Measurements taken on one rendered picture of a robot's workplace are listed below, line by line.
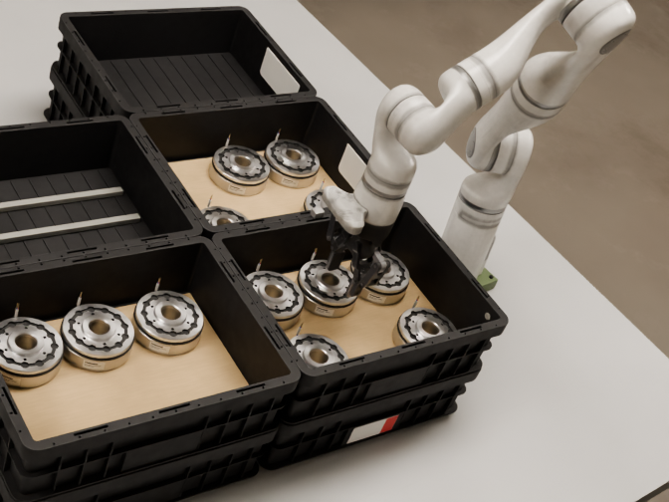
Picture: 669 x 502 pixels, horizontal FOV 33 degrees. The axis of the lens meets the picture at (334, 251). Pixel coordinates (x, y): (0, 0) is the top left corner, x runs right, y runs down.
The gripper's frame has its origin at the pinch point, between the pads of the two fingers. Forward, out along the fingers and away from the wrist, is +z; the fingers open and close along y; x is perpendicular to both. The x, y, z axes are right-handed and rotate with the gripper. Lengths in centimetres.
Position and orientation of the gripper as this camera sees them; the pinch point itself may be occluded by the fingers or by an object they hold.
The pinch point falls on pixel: (343, 275)
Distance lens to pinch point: 179.5
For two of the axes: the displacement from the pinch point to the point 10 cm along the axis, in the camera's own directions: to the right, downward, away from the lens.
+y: -5.0, -6.8, 5.3
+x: -8.1, 1.5, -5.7
